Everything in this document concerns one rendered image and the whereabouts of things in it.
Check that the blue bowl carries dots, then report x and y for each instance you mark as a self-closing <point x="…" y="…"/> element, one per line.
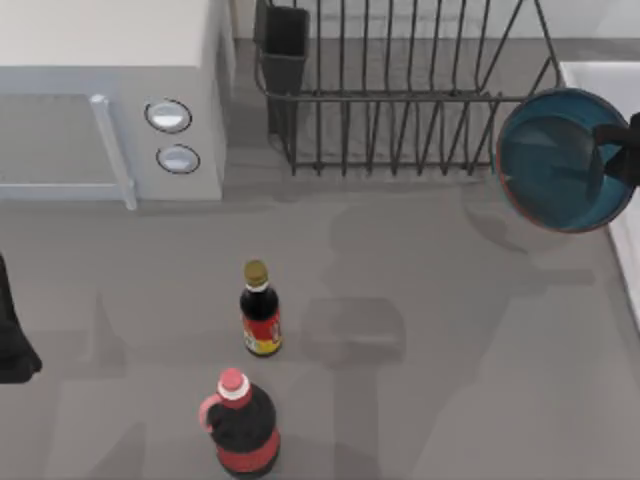
<point x="550" y="160"/>

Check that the black cutlery holder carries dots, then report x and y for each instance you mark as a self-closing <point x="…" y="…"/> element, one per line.
<point x="282" y="35"/>

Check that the dark bottle with gold cap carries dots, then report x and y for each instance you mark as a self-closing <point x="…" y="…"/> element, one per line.
<point x="260" y="315"/>

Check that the small silver microwave knob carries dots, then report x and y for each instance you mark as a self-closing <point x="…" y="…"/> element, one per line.
<point x="178" y="159"/>

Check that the large silver microwave knob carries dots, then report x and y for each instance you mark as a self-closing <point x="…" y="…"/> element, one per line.
<point x="168" y="116"/>

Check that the pale microwave oven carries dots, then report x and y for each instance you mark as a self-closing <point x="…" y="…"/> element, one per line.
<point x="170" y="45"/>

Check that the dark bottle with pink cap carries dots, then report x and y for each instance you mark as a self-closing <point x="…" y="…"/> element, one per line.
<point x="245" y="430"/>

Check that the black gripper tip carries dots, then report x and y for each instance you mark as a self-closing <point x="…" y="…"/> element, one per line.
<point x="12" y="340"/>

